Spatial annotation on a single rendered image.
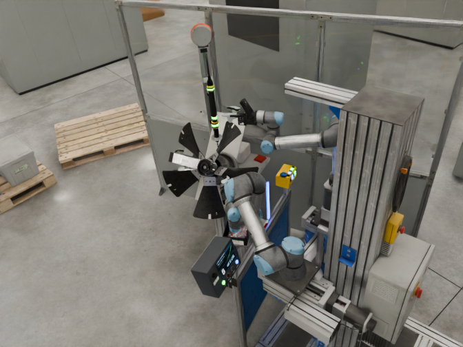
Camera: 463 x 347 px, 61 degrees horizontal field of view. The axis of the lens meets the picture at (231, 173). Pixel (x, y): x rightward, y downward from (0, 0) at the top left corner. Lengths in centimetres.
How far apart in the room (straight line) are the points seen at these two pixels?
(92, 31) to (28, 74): 134
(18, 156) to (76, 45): 336
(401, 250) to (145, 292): 222
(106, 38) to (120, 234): 468
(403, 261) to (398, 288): 16
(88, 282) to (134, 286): 43
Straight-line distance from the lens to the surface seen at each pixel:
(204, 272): 203
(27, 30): 757
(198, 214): 273
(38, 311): 389
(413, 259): 218
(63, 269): 409
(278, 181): 283
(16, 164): 501
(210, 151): 301
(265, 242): 207
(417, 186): 317
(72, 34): 779
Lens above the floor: 283
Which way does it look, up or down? 38 degrees down
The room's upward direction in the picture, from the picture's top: 6 degrees counter-clockwise
